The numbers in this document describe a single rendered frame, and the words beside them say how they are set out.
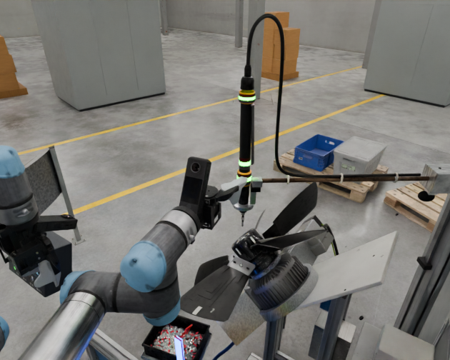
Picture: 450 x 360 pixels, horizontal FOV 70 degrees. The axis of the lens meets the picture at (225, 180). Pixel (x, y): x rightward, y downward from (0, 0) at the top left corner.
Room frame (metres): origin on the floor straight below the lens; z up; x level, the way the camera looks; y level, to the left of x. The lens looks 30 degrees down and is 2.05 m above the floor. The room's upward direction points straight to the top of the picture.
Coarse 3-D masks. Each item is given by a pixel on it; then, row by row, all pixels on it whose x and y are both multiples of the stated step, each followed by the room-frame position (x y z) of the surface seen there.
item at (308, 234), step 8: (304, 232) 0.74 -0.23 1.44; (312, 232) 0.76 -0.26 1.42; (320, 232) 0.77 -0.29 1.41; (264, 240) 0.72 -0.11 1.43; (272, 240) 0.79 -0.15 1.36; (280, 240) 0.80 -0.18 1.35; (288, 240) 0.81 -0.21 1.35; (296, 240) 0.81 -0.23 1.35; (304, 240) 0.81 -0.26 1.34; (280, 248) 0.87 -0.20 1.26
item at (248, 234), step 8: (248, 232) 1.01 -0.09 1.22; (256, 232) 0.96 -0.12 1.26; (240, 240) 0.98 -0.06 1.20; (248, 240) 0.92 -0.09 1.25; (256, 240) 0.93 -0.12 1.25; (232, 248) 0.93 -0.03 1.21; (240, 248) 0.91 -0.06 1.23; (248, 248) 0.90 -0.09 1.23; (240, 256) 0.90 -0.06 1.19; (248, 256) 0.89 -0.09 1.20; (256, 256) 0.89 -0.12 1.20; (264, 256) 0.90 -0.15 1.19; (272, 256) 0.89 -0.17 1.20; (256, 264) 0.88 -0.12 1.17; (264, 264) 0.86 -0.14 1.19; (256, 272) 0.85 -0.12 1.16
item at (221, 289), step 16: (224, 272) 0.82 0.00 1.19; (240, 272) 0.82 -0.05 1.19; (192, 288) 0.78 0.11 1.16; (208, 288) 0.76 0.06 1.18; (224, 288) 0.75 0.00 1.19; (240, 288) 0.75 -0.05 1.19; (192, 304) 0.70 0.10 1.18; (208, 304) 0.68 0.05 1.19; (224, 304) 0.68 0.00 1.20; (224, 320) 0.61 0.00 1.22
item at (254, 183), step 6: (252, 180) 0.85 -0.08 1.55; (258, 180) 0.85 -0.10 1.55; (252, 186) 0.85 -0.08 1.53; (258, 186) 0.85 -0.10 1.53; (252, 192) 0.85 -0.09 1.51; (252, 198) 0.85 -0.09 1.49; (234, 204) 0.85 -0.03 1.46; (240, 204) 0.85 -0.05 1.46; (246, 204) 0.85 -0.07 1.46; (252, 204) 0.85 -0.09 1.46; (240, 210) 0.83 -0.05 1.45; (246, 210) 0.83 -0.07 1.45
